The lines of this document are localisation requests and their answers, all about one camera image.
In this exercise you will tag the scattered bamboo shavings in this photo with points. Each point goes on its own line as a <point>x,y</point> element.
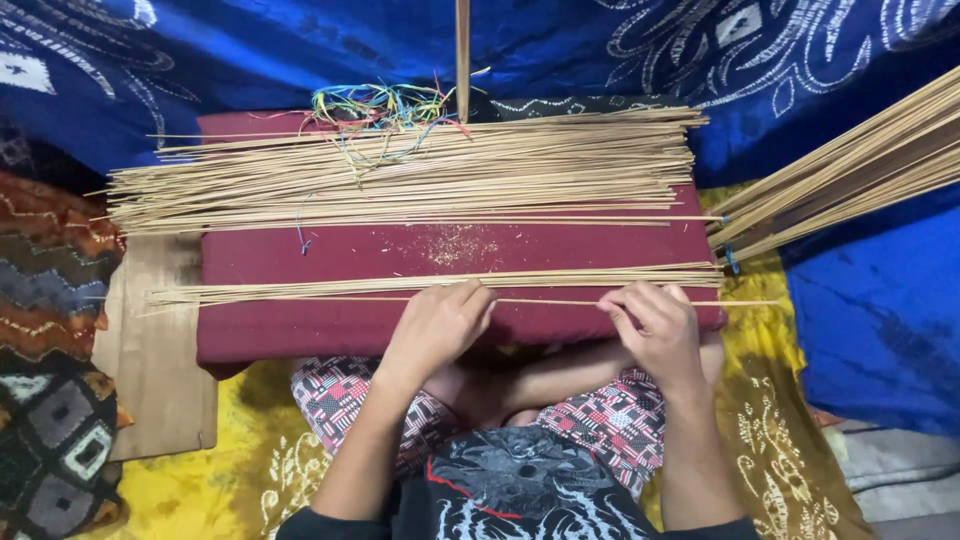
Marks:
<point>454,246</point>

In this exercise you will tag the light wooden board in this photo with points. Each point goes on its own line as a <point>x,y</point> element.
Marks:
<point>154,360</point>

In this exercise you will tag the large pile of bamboo sticks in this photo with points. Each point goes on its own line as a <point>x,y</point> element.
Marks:
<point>420,176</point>

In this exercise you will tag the multicolour zigzag patterned blanket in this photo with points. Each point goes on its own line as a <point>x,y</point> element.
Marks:
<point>52,337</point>

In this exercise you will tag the maroon cloth-covered cushion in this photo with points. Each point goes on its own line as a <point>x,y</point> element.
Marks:
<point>315,330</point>

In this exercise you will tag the person's bare legs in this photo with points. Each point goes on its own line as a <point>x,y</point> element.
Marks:
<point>540,382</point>

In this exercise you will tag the tied bundle of bamboo sticks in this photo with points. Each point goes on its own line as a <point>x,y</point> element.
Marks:
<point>847,169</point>

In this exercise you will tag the flag-print shorts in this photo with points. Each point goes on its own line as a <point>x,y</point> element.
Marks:
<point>341,401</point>

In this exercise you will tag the blue patterned cloth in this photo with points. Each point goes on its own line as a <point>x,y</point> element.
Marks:
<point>870,322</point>

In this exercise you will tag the upright wooden pole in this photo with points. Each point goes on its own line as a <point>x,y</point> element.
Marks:
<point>463,60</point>

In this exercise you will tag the person's left hand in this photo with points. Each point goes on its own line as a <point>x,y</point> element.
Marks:
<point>431,334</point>

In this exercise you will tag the person's right hand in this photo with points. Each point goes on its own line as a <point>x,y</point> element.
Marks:
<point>664,337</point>

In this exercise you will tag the black printed shirt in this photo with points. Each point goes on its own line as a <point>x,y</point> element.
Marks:
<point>525,487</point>

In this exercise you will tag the small row of bamboo sticks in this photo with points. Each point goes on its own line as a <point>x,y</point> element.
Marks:
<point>315,289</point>

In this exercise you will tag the grey cloth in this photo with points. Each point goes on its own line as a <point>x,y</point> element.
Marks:
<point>907,480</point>

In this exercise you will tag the single thin bamboo stick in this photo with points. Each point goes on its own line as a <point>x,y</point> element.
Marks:
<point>547,301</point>

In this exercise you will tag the yellow patterned cloth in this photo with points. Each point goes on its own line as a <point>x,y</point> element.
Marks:
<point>187,495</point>

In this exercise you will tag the black white-patterned cloth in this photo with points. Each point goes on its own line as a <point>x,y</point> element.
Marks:
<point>585,103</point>

